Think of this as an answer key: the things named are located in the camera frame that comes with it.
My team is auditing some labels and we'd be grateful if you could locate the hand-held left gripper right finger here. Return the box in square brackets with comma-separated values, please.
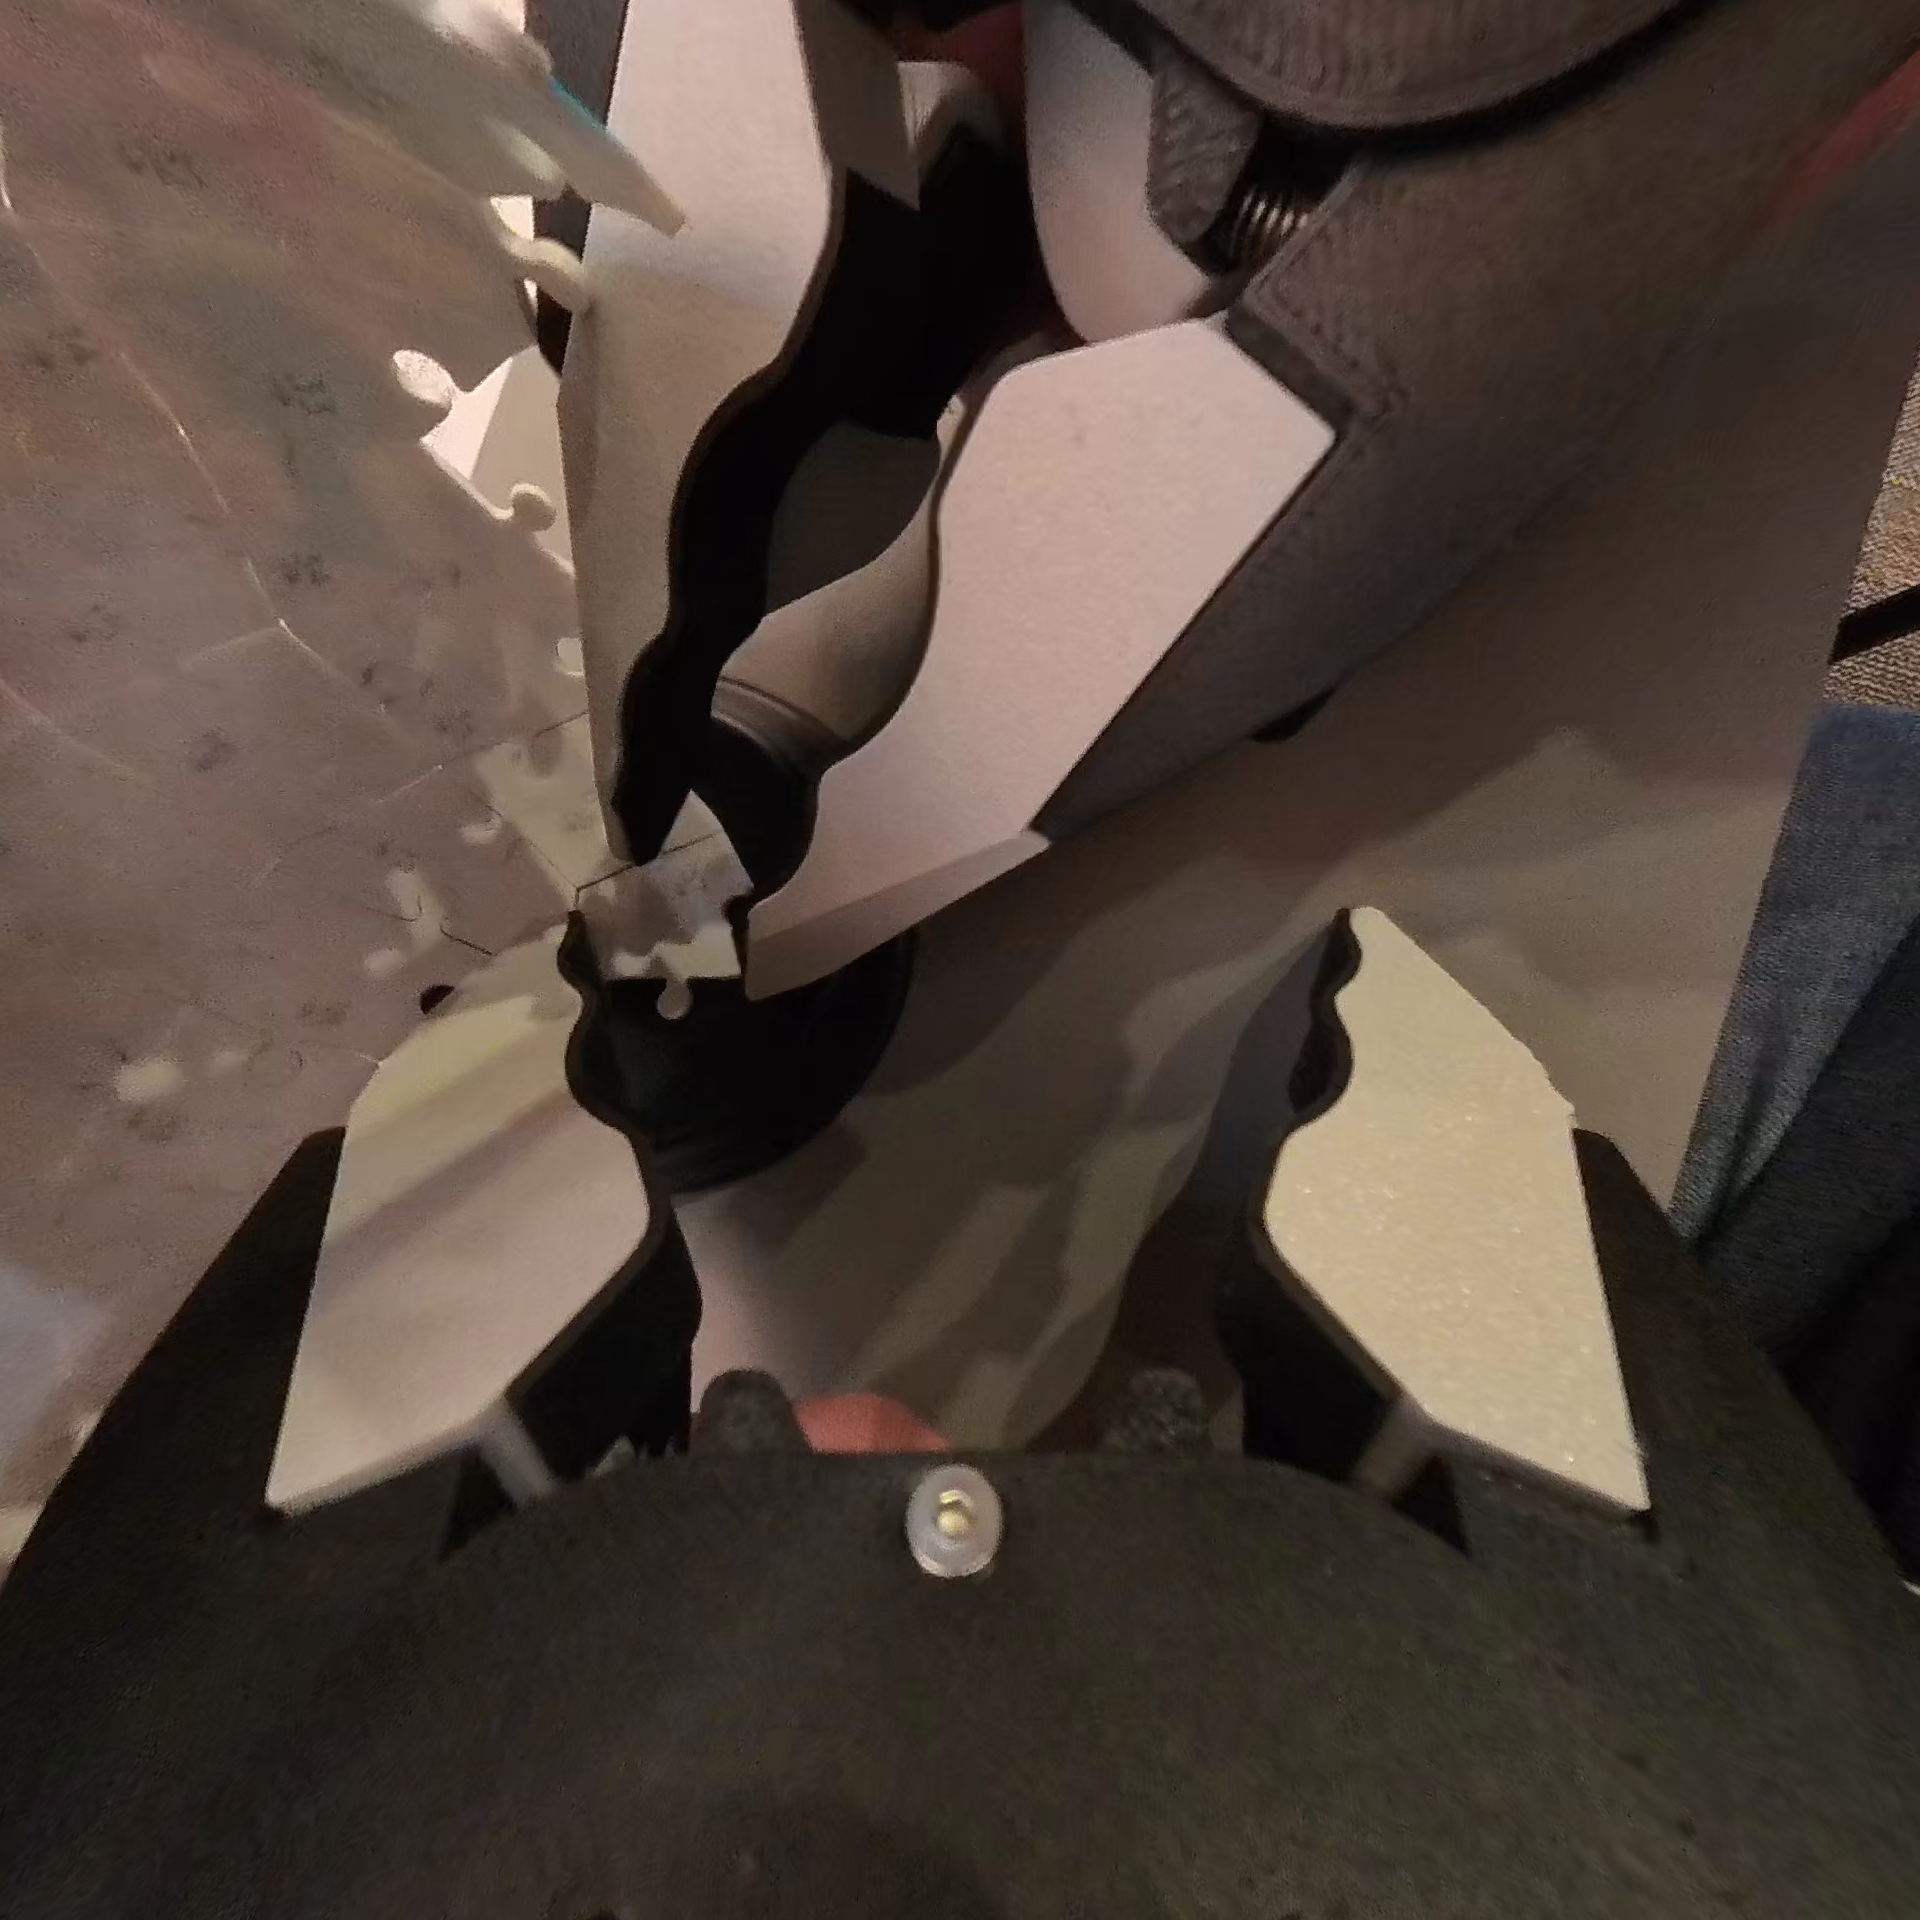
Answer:
[1243, 904, 1656, 1520]

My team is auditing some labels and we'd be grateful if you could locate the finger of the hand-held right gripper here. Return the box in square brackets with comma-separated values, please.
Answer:
[558, 0, 967, 873]
[738, 314, 1340, 1002]

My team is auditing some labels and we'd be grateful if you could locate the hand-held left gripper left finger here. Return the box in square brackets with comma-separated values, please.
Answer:
[265, 913, 680, 1520]

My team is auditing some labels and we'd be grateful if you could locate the grey puzzle piece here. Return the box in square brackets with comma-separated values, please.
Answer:
[589, 837, 756, 1027]

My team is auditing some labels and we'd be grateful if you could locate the person's left hand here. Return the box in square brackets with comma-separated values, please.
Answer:
[793, 1392, 921, 1459]

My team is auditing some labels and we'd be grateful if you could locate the person's blue jeans leg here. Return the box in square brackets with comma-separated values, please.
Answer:
[1668, 703, 1920, 1596]

